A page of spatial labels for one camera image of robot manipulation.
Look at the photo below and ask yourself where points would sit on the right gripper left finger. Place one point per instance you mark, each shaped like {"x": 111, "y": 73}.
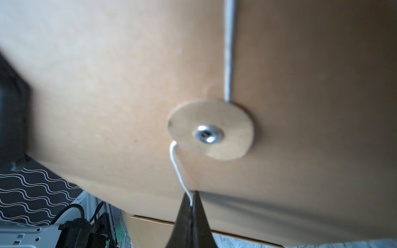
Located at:
{"x": 181, "y": 236}

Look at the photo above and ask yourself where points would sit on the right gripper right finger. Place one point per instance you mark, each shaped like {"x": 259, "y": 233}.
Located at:
{"x": 201, "y": 233}

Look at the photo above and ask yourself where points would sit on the brown file bag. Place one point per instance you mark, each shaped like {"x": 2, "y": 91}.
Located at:
{"x": 318, "y": 79}
{"x": 152, "y": 233}

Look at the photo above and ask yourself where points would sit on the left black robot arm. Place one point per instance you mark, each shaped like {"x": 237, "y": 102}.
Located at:
{"x": 97, "y": 232}

